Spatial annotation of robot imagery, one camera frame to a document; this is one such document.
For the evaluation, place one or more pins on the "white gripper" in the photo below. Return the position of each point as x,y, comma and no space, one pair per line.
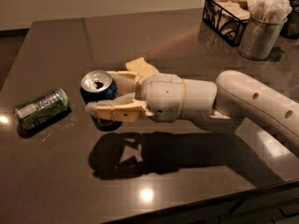
163,95

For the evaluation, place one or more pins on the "blue pepsi can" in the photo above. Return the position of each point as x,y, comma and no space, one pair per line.
96,86

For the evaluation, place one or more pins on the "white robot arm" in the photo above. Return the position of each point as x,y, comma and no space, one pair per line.
218,106

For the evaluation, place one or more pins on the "green soda can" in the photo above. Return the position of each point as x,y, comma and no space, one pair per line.
43,108

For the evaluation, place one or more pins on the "yellow sponge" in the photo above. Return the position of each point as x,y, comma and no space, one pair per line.
141,67

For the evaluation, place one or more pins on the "metal mesh cup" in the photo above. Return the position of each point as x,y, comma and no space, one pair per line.
259,38

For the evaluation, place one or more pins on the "white plastic packets in cup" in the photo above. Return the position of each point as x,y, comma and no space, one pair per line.
270,11

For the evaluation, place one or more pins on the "dark object behind cup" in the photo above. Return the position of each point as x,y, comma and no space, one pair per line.
290,28

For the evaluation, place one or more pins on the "black wire napkin holder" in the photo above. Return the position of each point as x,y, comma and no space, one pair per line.
228,18

